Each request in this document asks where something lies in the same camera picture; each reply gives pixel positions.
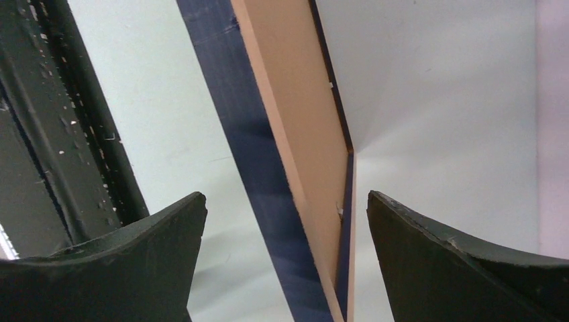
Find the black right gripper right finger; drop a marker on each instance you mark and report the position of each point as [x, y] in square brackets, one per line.
[434, 272]

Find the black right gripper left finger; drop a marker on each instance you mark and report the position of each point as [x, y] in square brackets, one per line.
[140, 272]

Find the wooden picture frame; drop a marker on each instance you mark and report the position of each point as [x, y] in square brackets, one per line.
[221, 52]

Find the brown cardboard backing board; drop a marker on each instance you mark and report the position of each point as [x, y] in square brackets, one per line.
[282, 44]

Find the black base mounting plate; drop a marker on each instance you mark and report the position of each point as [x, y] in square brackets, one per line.
[65, 176]

